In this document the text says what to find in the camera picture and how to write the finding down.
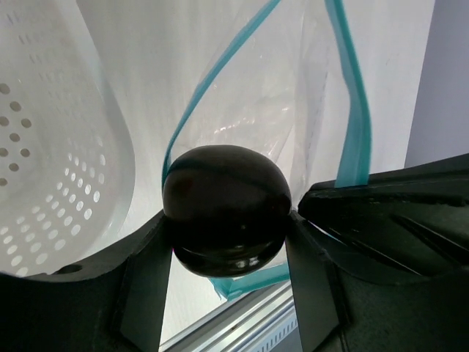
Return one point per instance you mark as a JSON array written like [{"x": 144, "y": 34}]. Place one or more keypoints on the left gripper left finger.
[{"x": 111, "y": 301}]

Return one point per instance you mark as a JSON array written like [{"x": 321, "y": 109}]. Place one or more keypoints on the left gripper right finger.
[{"x": 384, "y": 267}]

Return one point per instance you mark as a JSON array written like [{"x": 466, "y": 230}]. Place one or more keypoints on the clear zip top bag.
[{"x": 278, "y": 71}]

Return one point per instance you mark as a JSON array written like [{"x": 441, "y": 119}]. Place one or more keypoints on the white perforated plastic basket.
[{"x": 67, "y": 159}]

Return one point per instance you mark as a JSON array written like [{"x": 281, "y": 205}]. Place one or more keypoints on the aluminium mounting rail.
[{"x": 258, "y": 321}]

